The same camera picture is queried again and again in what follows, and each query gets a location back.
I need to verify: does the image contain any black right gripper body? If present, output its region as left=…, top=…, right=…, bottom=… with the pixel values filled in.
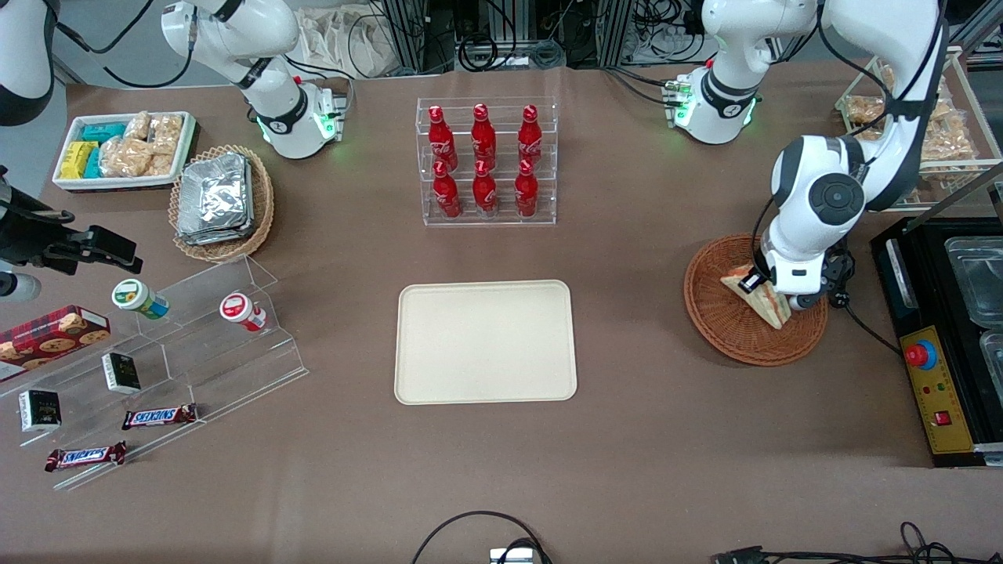
left=0, top=166, right=79, bottom=271

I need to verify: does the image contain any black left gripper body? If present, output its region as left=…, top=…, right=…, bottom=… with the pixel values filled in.
left=819, top=244, right=856, bottom=308

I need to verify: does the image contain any triangular sandwich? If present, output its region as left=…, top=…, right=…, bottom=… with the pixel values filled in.
left=721, top=264, right=792, bottom=330

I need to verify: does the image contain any white snack tray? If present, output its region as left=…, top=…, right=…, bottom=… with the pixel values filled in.
left=52, top=111, right=197, bottom=193

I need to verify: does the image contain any brown round wicker basket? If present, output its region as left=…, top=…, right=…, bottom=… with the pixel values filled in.
left=683, top=233, right=829, bottom=367

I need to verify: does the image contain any light oval wicker basket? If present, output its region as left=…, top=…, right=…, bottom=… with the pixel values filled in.
left=168, top=144, right=275, bottom=263

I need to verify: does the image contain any beige rectangular tray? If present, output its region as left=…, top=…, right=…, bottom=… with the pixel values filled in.
left=394, top=280, right=578, bottom=406

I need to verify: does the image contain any green lid yogurt cup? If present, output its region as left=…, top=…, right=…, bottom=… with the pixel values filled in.
left=111, top=279, right=170, bottom=320

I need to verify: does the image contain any yellow snack pack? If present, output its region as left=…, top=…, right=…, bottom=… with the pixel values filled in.
left=60, top=141, right=99, bottom=180

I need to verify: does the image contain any red cookie box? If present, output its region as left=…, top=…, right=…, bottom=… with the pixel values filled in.
left=0, top=305, right=111, bottom=385

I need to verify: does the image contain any black machine with yellow panel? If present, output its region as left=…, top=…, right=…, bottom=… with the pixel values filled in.
left=871, top=213, right=1003, bottom=468

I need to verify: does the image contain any stack of foil containers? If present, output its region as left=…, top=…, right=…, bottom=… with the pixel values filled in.
left=176, top=153, right=255, bottom=246

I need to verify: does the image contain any small black box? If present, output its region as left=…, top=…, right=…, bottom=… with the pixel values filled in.
left=19, top=389, right=62, bottom=433
left=102, top=352, right=142, bottom=395

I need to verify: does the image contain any large metal pan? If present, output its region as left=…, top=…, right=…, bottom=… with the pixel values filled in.
left=944, top=237, right=1003, bottom=328

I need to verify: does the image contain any red lid yogurt cup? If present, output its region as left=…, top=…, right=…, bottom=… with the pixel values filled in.
left=219, top=292, right=268, bottom=332

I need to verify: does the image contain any grey metal bar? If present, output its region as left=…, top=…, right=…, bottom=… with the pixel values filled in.
left=913, top=161, right=1003, bottom=217

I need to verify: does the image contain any bagged fried snack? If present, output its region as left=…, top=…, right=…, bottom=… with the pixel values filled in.
left=921, top=114, right=977, bottom=162
left=845, top=96, right=886, bottom=126

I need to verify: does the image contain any Snickers chocolate bar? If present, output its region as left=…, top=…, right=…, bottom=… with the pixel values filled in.
left=121, top=403, right=198, bottom=431
left=45, top=441, right=128, bottom=472

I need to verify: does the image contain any clear acrylic stepped display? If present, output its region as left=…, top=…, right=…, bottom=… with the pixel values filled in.
left=0, top=255, right=309, bottom=492

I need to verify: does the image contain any small metal pan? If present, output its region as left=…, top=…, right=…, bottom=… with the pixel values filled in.
left=979, top=331, right=1003, bottom=408

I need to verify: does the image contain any clear acrylic bottle rack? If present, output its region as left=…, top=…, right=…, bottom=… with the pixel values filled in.
left=415, top=96, right=559, bottom=228

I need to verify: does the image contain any red cola bottle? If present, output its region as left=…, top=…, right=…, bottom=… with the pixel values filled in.
left=433, top=161, right=463, bottom=219
left=518, top=105, right=544, bottom=165
left=471, top=103, right=498, bottom=167
left=427, top=105, right=459, bottom=172
left=514, top=160, right=540, bottom=219
left=472, top=160, right=499, bottom=217

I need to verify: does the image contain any beige cloth bag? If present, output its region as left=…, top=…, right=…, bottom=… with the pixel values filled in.
left=296, top=6, right=382, bottom=78

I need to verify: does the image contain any black power cable with plug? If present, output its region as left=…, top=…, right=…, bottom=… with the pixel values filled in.
left=829, top=290, right=903, bottom=358

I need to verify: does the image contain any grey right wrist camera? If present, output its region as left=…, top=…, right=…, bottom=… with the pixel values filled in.
left=0, top=270, right=41, bottom=303

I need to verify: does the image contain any white wire rack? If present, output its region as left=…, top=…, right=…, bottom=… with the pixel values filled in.
left=835, top=45, right=1003, bottom=212

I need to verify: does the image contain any black connector with cable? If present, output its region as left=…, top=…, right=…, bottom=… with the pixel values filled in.
left=712, top=521, right=1003, bottom=564

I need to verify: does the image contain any aluminium frame post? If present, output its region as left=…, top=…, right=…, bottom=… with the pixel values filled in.
left=599, top=0, right=632, bottom=65
left=384, top=0, right=429, bottom=73

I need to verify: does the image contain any black arched cable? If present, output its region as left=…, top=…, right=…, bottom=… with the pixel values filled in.
left=411, top=511, right=553, bottom=564

